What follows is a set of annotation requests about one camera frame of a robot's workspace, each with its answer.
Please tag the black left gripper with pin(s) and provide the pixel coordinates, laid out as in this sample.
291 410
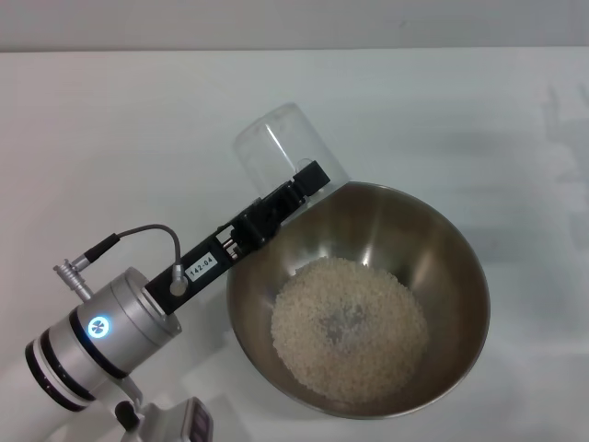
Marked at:
193 271

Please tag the clear plastic measuring cup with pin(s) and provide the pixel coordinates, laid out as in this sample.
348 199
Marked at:
276 143

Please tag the white rice grains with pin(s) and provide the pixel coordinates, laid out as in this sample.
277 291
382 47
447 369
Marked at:
349 340

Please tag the stainless steel mixing bowl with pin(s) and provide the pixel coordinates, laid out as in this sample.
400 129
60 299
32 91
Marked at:
437 276

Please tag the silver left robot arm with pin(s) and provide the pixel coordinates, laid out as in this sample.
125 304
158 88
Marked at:
115 331

